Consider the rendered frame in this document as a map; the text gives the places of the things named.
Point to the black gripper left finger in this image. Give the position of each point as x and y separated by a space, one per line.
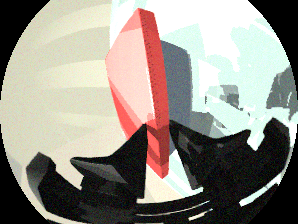
127 165

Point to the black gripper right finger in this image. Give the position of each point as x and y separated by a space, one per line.
199 154

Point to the red rectangular lid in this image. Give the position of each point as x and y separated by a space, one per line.
137 79

